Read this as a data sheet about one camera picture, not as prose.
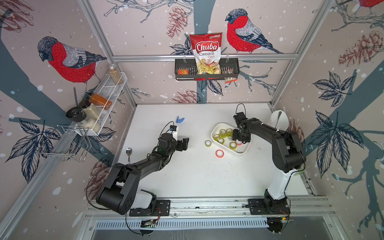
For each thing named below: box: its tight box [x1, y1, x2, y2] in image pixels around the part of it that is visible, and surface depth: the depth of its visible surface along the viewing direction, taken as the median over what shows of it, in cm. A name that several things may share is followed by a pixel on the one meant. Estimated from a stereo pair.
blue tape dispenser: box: [176, 116, 185, 124], surface depth 112 cm
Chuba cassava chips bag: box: [189, 32, 223, 75], surface depth 85 cm
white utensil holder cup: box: [270, 110, 289, 131], surface depth 97 cm
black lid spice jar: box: [65, 106, 91, 127], surface depth 60 cm
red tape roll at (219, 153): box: [215, 149, 225, 159], surface depth 95 cm
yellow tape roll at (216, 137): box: [213, 134, 220, 141], surface depth 100 cm
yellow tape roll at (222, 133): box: [219, 129, 227, 138], surface depth 103 cm
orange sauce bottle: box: [90, 93, 113, 111], surface depth 73 cm
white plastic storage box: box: [211, 122, 251, 156], surface depth 100 cm
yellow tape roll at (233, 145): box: [229, 141, 237, 150], surface depth 97 cm
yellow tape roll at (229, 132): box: [226, 128, 234, 137], surface depth 101 cm
